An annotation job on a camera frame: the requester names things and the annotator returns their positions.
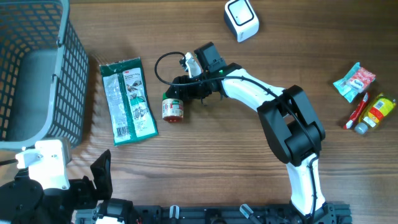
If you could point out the white barcode scanner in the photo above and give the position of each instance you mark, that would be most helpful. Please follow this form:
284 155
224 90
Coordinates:
241 19

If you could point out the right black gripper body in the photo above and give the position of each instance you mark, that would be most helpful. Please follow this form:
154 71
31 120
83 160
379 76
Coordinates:
196 91

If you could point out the red slim stick packet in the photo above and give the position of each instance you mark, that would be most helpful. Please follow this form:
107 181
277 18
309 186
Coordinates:
356 113

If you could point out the dark green box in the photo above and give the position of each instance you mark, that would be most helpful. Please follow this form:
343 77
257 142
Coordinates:
126 95

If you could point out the yellow liquid bottle grey cap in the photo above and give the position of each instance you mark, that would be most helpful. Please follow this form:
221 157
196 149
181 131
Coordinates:
375 113

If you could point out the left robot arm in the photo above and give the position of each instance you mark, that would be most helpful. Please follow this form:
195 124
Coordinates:
25 200

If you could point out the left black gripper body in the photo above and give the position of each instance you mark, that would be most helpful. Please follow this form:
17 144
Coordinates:
83 195

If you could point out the green white snack pack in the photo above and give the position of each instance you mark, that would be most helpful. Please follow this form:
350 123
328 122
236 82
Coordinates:
343 88

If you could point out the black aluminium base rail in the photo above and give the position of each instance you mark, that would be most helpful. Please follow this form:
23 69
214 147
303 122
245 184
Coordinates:
277 213

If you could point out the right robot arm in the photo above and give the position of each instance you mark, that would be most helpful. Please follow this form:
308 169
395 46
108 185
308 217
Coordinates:
292 129

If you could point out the green lid spice jar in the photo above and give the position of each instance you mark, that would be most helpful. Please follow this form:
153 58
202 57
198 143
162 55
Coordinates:
172 109

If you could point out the grey plastic mesh basket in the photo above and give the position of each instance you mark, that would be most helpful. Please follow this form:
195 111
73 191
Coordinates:
44 74

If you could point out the red juice carton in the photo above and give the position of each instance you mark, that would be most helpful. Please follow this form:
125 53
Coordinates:
361 80

